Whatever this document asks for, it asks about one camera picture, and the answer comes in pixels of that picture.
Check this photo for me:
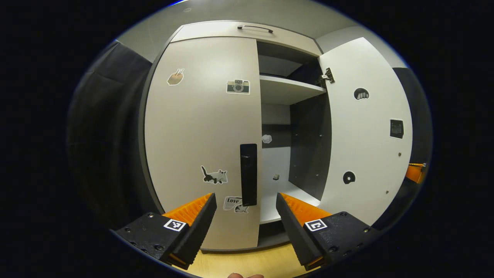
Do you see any white cabinet drawer front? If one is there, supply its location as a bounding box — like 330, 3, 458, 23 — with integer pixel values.
171, 20, 323, 57

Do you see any metal drawer handle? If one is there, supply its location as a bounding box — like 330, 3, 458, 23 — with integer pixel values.
237, 25, 274, 34

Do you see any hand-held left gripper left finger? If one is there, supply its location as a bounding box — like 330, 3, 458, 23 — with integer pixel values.
115, 192, 218, 270

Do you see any black backdrop cloth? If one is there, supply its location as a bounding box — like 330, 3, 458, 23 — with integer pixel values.
66, 41, 164, 231

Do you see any black left door handle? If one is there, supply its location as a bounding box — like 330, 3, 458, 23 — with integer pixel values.
240, 144, 258, 207

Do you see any white cabinet bottom shelf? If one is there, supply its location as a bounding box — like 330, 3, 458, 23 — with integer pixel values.
259, 181, 321, 225

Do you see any white cabinet door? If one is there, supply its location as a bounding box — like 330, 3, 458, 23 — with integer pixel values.
318, 37, 414, 226
144, 37, 264, 251

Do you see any white cabinet shelf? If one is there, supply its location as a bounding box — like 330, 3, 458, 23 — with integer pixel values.
259, 181, 321, 225
259, 75, 327, 105

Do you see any metal door hinge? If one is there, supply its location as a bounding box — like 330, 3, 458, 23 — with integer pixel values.
318, 68, 335, 88

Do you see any grey double-door shoe cabinet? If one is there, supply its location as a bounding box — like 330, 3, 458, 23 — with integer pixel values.
137, 20, 333, 254

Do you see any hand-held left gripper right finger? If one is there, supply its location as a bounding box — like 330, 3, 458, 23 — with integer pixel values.
276, 192, 382, 271

